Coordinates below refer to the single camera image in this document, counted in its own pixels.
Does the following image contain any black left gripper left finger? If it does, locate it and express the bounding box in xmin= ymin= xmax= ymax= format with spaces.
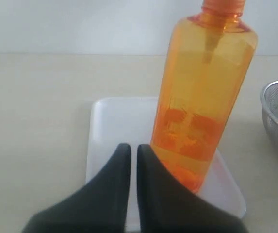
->
xmin=22 ymin=144 xmax=131 ymax=233

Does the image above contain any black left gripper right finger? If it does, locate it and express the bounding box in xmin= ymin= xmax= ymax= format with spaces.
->
xmin=137 ymin=144 xmax=248 ymax=233

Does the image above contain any orange pump soap bottle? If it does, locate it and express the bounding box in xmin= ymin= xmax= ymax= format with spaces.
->
xmin=150 ymin=0 xmax=258 ymax=192

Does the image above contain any white rectangular plastic tray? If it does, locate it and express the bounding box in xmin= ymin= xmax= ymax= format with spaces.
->
xmin=86 ymin=97 xmax=246 ymax=233

